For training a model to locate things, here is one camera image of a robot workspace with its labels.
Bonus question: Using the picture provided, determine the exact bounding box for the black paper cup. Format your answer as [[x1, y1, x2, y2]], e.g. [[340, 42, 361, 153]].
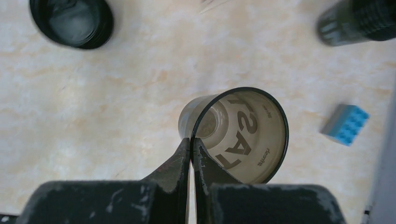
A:
[[316, 0, 396, 47]]

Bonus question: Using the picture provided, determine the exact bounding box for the aluminium frame rail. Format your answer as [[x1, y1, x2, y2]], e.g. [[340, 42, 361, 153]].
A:
[[361, 90, 396, 224]]

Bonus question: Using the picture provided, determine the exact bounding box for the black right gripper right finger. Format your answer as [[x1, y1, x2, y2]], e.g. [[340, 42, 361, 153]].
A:
[[192, 138, 241, 224]]

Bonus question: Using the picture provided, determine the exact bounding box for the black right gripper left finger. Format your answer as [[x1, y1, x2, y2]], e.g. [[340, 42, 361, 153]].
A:
[[142, 138, 190, 224]]

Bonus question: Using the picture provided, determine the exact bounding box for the translucent brown plastic cup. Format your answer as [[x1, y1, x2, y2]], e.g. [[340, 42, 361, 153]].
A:
[[178, 87, 289, 183]]

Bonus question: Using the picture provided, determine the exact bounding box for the blue toy brick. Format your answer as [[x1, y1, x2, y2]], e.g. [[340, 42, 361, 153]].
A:
[[320, 104, 370, 146]]

